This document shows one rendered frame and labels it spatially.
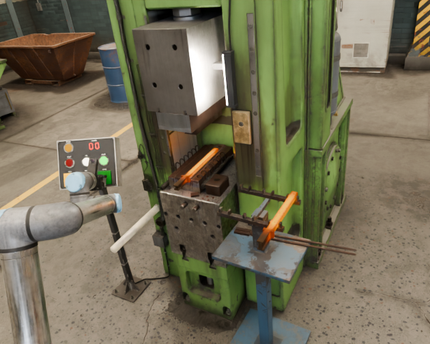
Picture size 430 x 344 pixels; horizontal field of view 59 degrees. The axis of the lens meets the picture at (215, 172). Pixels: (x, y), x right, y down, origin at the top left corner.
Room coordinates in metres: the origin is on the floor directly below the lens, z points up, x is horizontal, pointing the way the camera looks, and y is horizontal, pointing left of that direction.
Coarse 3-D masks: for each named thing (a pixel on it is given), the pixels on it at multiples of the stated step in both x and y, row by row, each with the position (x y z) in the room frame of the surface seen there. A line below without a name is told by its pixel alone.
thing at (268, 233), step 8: (296, 192) 1.47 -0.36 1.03; (288, 200) 1.42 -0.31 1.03; (280, 208) 1.36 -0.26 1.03; (288, 208) 1.37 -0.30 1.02; (280, 216) 1.30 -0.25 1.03; (272, 224) 1.26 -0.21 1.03; (264, 232) 1.20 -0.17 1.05; (272, 232) 1.20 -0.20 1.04; (264, 240) 1.15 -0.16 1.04; (264, 248) 1.15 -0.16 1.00
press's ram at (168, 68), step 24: (168, 24) 1.90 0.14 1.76; (192, 24) 1.81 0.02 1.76; (216, 24) 1.95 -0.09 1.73; (144, 48) 1.85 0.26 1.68; (168, 48) 1.78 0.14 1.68; (192, 48) 1.75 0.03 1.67; (216, 48) 1.93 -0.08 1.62; (144, 72) 1.86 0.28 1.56; (168, 72) 1.79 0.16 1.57; (192, 72) 1.73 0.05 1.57; (216, 72) 1.91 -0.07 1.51; (168, 96) 1.80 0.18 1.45; (192, 96) 1.73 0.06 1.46; (216, 96) 1.89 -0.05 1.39
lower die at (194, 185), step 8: (200, 152) 2.10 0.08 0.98; (208, 152) 2.05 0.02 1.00; (216, 152) 2.04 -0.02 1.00; (232, 152) 2.10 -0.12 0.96; (192, 160) 1.99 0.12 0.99; (208, 160) 1.95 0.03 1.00; (216, 160) 1.95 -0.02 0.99; (224, 160) 2.00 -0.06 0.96; (184, 168) 1.91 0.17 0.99; (200, 168) 1.87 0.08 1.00; (208, 168) 1.87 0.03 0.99; (216, 168) 1.92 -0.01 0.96; (176, 176) 1.83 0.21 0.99; (192, 176) 1.79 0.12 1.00; (200, 176) 1.79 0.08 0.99; (208, 176) 1.84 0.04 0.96; (192, 184) 1.77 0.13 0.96; (200, 184) 1.76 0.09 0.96; (200, 192) 1.75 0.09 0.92
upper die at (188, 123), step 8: (224, 96) 2.07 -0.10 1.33; (216, 104) 1.99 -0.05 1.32; (224, 104) 2.06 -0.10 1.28; (160, 112) 1.84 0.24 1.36; (208, 112) 1.90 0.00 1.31; (216, 112) 1.98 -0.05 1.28; (160, 120) 1.84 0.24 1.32; (168, 120) 1.81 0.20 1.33; (176, 120) 1.79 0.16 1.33; (184, 120) 1.76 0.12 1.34; (192, 120) 1.77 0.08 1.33; (200, 120) 1.83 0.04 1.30; (160, 128) 1.84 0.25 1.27; (168, 128) 1.82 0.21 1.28; (176, 128) 1.79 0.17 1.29; (184, 128) 1.77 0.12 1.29; (192, 128) 1.76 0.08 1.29
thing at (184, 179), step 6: (216, 150) 2.06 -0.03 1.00; (210, 156) 1.99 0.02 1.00; (198, 162) 1.92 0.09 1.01; (204, 162) 1.93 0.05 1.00; (192, 168) 1.87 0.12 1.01; (198, 168) 1.87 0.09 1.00; (186, 174) 1.81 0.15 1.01; (192, 174) 1.82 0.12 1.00; (180, 180) 1.74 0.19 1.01; (186, 180) 1.77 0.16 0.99; (180, 186) 1.72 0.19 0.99
